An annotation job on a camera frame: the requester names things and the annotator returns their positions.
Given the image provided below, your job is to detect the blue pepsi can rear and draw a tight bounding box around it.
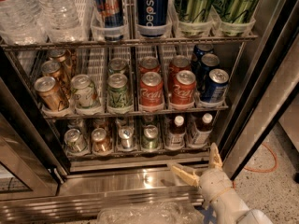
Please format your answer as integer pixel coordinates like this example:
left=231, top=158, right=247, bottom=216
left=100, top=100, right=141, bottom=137
left=191, top=44, right=214, bottom=73

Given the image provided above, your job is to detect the brown tea bottle left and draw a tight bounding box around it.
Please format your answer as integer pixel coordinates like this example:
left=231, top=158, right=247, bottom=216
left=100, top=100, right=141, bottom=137
left=165, top=115, right=186, bottom=150

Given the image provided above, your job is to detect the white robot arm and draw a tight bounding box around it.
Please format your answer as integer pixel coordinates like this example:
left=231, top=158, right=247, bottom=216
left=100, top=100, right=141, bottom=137
left=168, top=143, right=273, bottom=224

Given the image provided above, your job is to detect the white green can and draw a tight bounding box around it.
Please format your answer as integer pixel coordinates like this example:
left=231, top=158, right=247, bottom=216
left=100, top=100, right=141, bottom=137
left=71, top=74, right=100, bottom=109
left=64, top=128, right=87, bottom=153

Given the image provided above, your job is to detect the left glass fridge door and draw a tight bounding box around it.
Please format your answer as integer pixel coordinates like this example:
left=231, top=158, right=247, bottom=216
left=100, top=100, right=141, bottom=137
left=0, top=115, right=58, bottom=201

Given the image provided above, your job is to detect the green tall can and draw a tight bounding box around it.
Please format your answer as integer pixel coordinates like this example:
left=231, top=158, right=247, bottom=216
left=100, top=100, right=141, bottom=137
left=213, top=0, right=259, bottom=36
left=175, top=0, right=213, bottom=36

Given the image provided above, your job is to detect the red coke can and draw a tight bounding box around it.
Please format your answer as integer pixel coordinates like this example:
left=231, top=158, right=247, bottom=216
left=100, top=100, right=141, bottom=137
left=140, top=72, right=164, bottom=108
left=171, top=70, right=196, bottom=105
left=139, top=56, right=161, bottom=74
left=168, top=55, right=191, bottom=81

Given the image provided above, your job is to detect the clear water bottle right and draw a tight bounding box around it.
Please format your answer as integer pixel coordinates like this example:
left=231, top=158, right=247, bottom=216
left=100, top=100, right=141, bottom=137
left=38, top=0, right=86, bottom=43

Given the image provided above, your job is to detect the red bull can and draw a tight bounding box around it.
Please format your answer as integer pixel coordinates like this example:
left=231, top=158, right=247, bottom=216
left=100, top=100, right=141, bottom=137
left=93, top=0, right=124, bottom=41

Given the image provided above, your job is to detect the clear plastic bag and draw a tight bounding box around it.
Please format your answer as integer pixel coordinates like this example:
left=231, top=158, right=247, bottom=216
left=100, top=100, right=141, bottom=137
left=97, top=202, right=204, bottom=224

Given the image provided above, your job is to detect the green can front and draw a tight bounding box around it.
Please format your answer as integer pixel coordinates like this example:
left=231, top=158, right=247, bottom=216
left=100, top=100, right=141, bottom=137
left=107, top=73, right=132, bottom=108

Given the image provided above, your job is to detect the brown tea bottle white cap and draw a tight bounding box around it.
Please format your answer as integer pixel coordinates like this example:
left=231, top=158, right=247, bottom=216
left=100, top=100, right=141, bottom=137
left=187, top=113, right=213, bottom=148

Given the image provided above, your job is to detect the green can rear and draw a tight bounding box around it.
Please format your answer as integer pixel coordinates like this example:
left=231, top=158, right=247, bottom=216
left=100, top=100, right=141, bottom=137
left=108, top=58, right=128, bottom=76

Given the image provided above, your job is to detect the blue pepsi can middle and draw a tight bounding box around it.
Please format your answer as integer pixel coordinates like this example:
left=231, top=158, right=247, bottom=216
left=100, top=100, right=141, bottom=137
left=196, top=53, right=220, bottom=91

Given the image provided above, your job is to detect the blue pepsi can front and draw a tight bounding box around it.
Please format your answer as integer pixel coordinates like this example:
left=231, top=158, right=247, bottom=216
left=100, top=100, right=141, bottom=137
left=200, top=68, right=229, bottom=103

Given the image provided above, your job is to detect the gold can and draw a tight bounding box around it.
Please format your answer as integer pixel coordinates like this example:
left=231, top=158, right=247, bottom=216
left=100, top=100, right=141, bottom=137
left=41, top=60, right=71, bottom=99
left=91, top=128, right=112, bottom=155
left=48, top=49, right=78, bottom=77
left=34, top=77, right=69, bottom=112

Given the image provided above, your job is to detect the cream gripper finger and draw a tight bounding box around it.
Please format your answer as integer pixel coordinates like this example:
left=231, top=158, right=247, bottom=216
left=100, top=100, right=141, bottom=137
left=208, top=143, right=222, bottom=170
left=170, top=163, right=200, bottom=188

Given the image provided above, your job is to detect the gold can front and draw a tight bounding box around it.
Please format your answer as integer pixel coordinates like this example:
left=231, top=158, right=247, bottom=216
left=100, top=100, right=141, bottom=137
left=34, top=77, right=69, bottom=112

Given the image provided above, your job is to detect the clear water bottle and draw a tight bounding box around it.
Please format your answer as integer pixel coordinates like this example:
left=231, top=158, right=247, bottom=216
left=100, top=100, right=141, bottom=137
left=0, top=0, right=47, bottom=45
left=38, top=0, right=86, bottom=43

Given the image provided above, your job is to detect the gold can rear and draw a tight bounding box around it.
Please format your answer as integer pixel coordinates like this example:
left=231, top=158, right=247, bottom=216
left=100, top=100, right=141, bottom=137
left=48, top=49, right=78, bottom=77

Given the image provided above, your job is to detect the blue pepsi can top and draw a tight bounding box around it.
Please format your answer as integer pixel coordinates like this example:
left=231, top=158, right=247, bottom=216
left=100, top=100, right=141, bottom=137
left=136, top=0, right=168, bottom=37

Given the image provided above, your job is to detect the red coke can rear right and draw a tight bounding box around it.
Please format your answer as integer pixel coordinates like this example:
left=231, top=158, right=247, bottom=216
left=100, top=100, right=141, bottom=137
left=168, top=55, right=191, bottom=81

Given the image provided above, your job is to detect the gold can middle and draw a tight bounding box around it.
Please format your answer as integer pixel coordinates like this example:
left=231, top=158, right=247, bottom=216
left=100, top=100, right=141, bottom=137
left=41, top=60, right=71, bottom=99

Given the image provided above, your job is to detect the clear water bottle left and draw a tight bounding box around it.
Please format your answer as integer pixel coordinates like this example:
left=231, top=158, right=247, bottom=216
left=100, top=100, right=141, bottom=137
left=0, top=0, right=47, bottom=45

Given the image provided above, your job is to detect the blue pepsi can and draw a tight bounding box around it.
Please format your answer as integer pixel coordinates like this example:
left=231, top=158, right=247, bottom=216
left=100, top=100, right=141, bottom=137
left=136, top=0, right=168, bottom=37
left=196, top=53, right=220, bottom=91
left=191, top=44, right=214, bottom=73
left=200, top=68, right=229, bottom=103

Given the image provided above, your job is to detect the stainless fridge door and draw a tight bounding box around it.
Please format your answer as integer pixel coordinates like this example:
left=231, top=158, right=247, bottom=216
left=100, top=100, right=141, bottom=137
left=216, top=0, right=299, bottom=179

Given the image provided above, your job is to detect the green tall can right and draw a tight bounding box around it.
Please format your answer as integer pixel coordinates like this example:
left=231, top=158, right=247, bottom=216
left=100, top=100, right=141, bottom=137
left=213, top=0, right=259, bottom=36

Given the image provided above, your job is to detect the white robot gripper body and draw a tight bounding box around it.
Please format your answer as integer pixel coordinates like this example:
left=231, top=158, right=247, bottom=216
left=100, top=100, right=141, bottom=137
left=200, top=168, right=249, bottom=224

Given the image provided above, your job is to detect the white green can bottom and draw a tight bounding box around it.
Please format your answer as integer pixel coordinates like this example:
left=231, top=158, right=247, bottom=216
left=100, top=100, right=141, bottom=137
left=64, top=128, right=87, bottom=153

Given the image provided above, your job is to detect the red coke can front right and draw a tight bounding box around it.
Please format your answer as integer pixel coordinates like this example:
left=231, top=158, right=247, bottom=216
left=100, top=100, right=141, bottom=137
left=171, top=70, right=196, bottom=105

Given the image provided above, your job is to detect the red coke can rear left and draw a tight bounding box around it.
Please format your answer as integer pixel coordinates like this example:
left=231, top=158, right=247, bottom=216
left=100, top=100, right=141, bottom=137
left=139, top=56, right=161, bottom=74

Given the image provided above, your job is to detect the green tall can left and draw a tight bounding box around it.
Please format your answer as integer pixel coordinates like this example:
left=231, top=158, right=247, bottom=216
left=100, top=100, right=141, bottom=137
left=175, top=0, right=213, bottom=36

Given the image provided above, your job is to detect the gold can bottom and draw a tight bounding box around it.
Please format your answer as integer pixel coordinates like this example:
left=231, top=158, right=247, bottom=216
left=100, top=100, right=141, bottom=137
left=91, top=128, right=112, bottom=155

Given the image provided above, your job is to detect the red coke can front left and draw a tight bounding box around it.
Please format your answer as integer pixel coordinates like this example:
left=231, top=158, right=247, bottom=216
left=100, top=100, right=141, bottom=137
left=140, top=72, right=164, bottom=108

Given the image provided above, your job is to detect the silver can bottom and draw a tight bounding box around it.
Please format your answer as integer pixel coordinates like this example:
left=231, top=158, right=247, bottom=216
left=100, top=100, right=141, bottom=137
left=119, top=126, right=134, bottom=149

